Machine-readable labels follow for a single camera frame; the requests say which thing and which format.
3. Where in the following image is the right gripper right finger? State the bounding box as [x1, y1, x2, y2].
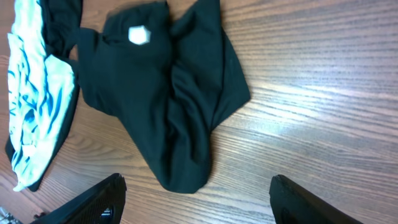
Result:
[269, 175, 361, 224]

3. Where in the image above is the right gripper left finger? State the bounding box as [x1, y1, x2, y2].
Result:
[33, 173, 127, 224]

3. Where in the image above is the black t-shirt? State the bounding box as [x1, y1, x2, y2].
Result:
[77, 0, 251, 194]

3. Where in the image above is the light blue t-shirt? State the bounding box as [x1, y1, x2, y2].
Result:
[7, 0, 76, 192]

